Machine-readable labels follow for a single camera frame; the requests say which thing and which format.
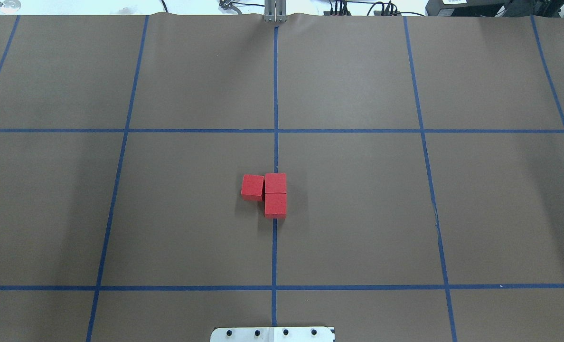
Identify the black monitor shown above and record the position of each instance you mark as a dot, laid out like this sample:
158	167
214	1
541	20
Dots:
494	8

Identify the white central pedestal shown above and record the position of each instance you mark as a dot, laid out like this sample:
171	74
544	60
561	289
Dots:
274	334

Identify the aluminium frame post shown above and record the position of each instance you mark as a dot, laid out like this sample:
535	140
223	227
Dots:
275	11

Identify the red cube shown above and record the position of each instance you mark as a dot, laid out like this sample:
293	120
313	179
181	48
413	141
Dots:
275	183
276	205
252	187

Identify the clear tape roll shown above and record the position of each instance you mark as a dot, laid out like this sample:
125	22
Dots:
10	6

